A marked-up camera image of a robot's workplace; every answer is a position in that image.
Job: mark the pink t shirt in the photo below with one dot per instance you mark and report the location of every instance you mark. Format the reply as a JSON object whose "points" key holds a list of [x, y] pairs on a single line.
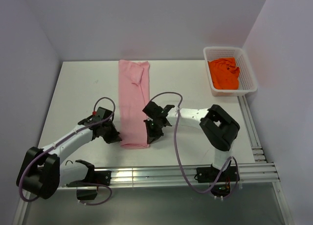
{"points": [[134, 95]]}

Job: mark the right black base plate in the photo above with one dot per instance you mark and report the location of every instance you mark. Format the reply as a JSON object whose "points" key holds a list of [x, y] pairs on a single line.
{"points": [[227, 181]]}

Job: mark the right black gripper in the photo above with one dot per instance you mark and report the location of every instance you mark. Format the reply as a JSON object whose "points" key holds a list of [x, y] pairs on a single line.
{"points": [[152, 135]]}

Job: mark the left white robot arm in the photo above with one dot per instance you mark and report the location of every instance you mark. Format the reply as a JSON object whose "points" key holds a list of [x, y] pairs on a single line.
{"points": [[41, 173]]}

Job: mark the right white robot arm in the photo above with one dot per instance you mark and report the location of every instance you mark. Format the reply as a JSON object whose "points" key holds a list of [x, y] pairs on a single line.
{"points": [[218, 126]]}

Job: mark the aluminium rail frame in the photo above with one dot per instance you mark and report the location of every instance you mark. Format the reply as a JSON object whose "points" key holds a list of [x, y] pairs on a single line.
{"points": [[260, 171]]}

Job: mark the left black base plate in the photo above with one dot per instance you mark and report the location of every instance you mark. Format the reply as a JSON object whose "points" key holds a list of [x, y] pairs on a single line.
{"points": [[99, 179]]}

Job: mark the orange t shirt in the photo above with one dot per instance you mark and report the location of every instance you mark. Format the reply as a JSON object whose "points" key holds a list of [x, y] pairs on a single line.
{"points": [[224, 73]]}

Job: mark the white plastic basket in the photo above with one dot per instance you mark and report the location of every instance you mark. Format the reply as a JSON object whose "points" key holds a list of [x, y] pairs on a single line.
{"points": [[247, 81]]}

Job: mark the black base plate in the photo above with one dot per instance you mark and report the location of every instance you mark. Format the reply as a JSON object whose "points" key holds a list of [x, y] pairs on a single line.
{"points": [[99, 179], [227, 181]]}

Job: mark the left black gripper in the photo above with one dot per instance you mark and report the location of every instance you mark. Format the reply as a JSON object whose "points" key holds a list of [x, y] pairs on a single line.
{"points": [[114, 136]]}

